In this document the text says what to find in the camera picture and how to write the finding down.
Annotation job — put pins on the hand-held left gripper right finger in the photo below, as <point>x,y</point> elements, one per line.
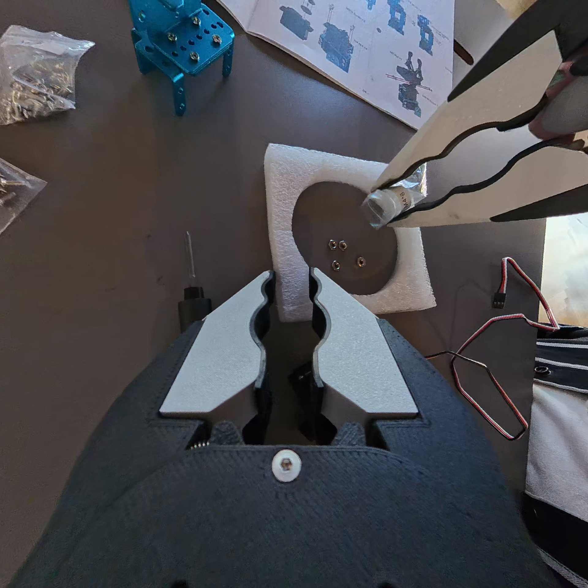
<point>367,367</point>

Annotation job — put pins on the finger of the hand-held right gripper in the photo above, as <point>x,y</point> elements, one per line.
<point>505,188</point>
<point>482,101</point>

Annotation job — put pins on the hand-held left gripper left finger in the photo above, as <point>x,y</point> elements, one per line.
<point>216,367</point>

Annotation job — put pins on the clear bag of short screws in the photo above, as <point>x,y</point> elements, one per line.
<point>390,202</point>

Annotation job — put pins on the blue metal bracket assembly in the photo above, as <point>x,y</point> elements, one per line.
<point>193,41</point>

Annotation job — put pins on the dark desk with wooden edge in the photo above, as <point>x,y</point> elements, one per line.
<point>115,206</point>

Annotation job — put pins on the black screwdriver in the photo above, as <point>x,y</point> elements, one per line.
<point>195,303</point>

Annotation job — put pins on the open instruction booklet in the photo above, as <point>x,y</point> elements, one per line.
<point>367,36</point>

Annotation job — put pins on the white foam square with hole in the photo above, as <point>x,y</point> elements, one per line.
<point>285,193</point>

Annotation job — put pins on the person's striped black shirt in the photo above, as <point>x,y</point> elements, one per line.
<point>560,413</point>

